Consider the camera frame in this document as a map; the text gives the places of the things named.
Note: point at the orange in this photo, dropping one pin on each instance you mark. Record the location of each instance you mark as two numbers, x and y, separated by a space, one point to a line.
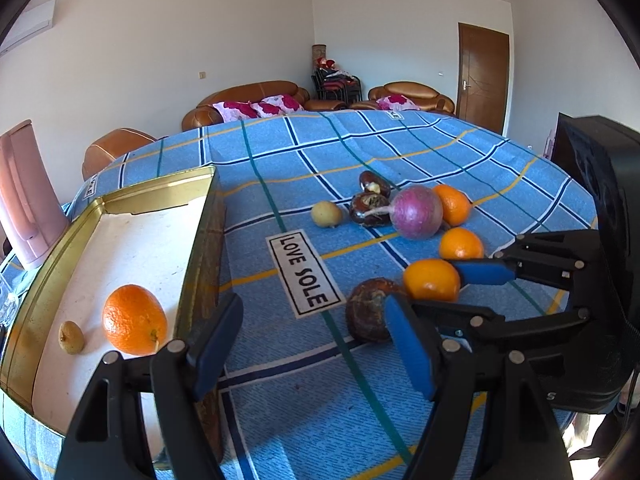
134 319
461 243
431 280
452 205

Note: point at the purple round radish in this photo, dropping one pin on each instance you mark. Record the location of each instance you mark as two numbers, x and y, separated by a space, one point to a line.
416 211

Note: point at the pink floral pillow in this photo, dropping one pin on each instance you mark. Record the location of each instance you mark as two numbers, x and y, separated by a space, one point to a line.
397 102
289 102
237 109
267 108

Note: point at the tall patterned floor vase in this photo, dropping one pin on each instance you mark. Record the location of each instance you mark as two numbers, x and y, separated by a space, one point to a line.
319 52

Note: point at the pink electric kettle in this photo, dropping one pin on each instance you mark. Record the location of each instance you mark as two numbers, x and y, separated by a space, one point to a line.
20 200

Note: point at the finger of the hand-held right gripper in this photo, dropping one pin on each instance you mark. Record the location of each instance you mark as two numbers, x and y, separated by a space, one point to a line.
530 330
485 272

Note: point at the brown leather armchair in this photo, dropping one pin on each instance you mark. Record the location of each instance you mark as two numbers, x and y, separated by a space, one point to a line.
117 147
410 89

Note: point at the large brown water chestnut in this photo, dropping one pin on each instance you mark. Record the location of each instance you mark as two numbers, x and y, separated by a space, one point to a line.
367 315

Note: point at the gold metal tin box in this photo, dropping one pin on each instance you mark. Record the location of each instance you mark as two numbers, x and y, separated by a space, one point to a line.
150 240

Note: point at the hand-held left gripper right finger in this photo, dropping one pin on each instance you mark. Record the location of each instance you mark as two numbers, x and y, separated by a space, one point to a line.
407 345

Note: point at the stack of dark chairs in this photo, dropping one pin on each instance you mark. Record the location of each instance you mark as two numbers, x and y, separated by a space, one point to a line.
340 87

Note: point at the brown leather sofa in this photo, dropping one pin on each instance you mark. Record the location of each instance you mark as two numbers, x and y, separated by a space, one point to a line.
250 90

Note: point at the brown wooden door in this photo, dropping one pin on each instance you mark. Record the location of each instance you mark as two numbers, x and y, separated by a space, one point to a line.
482 80

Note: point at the small yellowish round fruit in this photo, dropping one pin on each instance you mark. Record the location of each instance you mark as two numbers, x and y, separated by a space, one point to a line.
326 214
71 337

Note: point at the blue plaid tablecloth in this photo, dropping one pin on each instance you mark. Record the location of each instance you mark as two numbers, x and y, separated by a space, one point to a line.
300 410

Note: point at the clear plastic bottle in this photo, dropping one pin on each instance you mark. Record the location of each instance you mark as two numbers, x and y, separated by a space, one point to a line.
7 305

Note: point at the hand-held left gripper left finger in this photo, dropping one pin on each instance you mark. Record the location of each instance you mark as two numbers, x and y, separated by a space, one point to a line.
217 350

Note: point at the white wall air conditioner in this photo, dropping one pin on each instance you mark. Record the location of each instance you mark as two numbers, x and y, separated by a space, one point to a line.
30 22

